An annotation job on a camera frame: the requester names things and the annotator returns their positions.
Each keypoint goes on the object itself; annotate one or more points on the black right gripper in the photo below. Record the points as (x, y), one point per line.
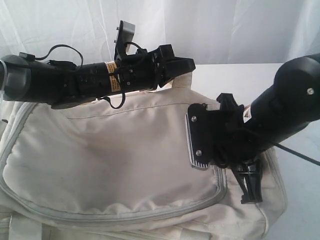
(233, 146)

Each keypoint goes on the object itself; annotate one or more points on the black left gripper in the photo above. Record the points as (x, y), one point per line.
(148, 70)

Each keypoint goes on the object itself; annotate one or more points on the cream duffel bag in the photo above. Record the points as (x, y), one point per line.
(93, 172)

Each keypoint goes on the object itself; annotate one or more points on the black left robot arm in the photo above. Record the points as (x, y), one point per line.
(63, 84)

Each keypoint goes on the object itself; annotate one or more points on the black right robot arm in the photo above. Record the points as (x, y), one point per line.
(288, 106)

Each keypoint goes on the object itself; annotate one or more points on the white backdrop curtain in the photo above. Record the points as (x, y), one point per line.
(208, 31)

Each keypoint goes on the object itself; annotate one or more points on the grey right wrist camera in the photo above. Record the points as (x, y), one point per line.
(199, 122)

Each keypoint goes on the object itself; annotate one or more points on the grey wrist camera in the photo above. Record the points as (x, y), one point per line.
(125, 35)
(199, 122)

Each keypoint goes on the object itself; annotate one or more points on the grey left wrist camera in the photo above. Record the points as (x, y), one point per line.
(125, 35)

